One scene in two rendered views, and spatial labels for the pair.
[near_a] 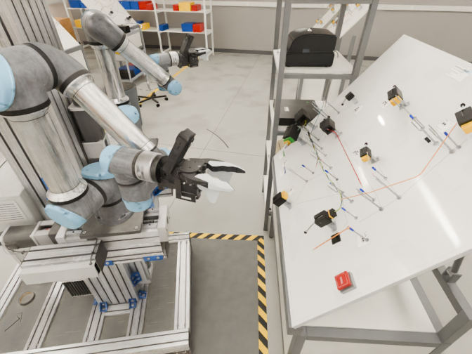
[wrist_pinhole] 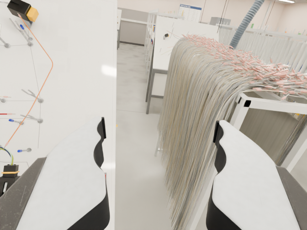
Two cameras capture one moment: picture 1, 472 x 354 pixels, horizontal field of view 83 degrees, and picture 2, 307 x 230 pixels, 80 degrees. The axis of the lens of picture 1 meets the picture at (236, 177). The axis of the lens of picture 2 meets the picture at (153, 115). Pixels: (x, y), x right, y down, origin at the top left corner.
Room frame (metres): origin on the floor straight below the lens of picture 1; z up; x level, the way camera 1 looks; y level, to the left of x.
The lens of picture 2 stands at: (0.52, 0.10, 1.64)
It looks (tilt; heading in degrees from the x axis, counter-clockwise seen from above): 28 degrees down; 249
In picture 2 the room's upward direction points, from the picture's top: 10 degrees clockwise
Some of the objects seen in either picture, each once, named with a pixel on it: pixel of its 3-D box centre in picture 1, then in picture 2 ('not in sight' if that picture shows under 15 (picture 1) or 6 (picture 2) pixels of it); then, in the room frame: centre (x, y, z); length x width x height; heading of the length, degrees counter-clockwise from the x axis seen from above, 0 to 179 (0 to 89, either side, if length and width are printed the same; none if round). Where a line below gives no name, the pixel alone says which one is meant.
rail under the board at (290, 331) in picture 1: (282, 220); not in sight; (1.04, -0.26, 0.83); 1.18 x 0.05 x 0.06; 177
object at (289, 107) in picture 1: (296, 112); not in sight; (1.90, -0.45, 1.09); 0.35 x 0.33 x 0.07; 177
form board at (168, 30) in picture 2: not in sight; (182, 70); (-1.08, -3.05, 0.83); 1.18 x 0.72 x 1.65; 168
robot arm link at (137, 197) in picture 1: (138, 187); not in sight; (0.58, 0.28, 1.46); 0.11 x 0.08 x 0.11; 162
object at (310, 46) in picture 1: (307, 46); not in sight; (1.86, -0.46, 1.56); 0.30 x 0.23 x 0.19; 89
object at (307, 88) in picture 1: (325, 62); not in sight; (4.26, -1.36, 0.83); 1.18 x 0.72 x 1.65; 168
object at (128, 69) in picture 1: (126, 54); not in sight; (5.95, 2.27, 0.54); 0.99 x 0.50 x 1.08; 170
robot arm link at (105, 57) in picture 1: (110, 73); not in sight; (1.38, 0.63, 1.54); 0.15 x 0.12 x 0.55; 33
